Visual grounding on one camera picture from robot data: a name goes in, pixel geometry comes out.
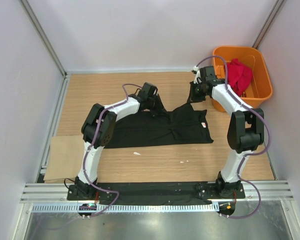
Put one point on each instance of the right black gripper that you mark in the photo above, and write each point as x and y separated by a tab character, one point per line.
192	98

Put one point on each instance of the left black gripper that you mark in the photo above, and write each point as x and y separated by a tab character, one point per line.
160	108

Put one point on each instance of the black t shirt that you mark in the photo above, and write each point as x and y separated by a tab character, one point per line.
181	126

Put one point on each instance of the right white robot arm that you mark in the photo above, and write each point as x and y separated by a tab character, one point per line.
245	132

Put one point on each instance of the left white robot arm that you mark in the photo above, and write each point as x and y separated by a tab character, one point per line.
98	129

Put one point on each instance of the red t shirt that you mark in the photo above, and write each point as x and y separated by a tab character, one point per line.
239	76

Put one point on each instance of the orange plastic basket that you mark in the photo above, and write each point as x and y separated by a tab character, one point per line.
260	88

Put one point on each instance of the brown cardboard sheet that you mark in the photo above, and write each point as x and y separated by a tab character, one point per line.
65	158

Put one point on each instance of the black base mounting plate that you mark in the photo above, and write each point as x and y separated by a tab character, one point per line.
202	189

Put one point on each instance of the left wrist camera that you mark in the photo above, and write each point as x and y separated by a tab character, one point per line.
147	91

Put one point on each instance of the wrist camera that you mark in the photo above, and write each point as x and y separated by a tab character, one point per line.
147	91
207	73

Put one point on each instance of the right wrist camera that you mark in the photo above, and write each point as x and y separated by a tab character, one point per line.
207	73

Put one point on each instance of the white slotted cable duct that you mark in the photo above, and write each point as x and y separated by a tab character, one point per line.
89	208

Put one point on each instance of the right aluminium corner post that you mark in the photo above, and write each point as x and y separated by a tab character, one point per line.
270	19

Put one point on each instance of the aluminium corner post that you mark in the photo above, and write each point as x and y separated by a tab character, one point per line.
42	35
270	19

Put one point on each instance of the aluminium front frame rail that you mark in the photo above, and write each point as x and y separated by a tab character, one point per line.
270	190

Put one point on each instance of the left aluminium corner post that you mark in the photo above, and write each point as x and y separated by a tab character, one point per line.
42	35

